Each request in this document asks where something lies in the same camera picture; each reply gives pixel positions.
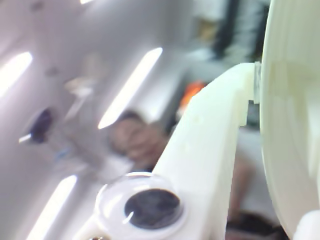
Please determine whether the orange object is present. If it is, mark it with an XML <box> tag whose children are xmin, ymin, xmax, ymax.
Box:
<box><xmin>179</xmin><ymin>80</ymin><xmax>208</xmax><ymax>112</ymax></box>

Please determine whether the dark round ceiling fixture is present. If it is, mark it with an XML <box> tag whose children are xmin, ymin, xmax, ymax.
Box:
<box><xmin>28</xmin><ymin>107</ymin><xmax>56</xmax><ymax>144</ymax></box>

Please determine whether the cream plastic plate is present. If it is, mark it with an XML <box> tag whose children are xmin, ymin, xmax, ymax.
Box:
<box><xmin>259</xmin><ymin>0</ymin><xmax>320</xmax><ymax>238</ymax></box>

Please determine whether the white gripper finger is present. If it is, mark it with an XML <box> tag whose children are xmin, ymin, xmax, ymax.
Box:
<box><xmin>152</xmin><ymin>61</ymin><xmax>262</xmax><ymax>240</ymax></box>

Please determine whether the white ceiling fixture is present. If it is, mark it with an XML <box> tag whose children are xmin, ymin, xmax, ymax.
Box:
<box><xmin>63</xmin><ymin>53</ymin><xmax>107</xmax><ymax>121</ymax></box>

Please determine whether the googly eye sticker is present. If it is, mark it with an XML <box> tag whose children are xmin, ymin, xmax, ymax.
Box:
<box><xmin>94</xmin><ymin>172</ymin><xmax>187</xmax><ymax>232</ymax></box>

